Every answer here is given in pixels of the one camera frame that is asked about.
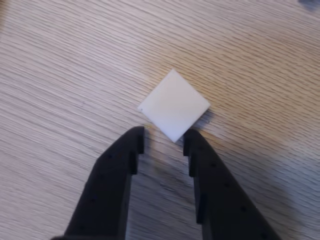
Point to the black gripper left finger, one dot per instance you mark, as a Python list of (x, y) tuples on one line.
[(107, 190)]

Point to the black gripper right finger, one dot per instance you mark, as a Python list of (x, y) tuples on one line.
[(220, 200)]

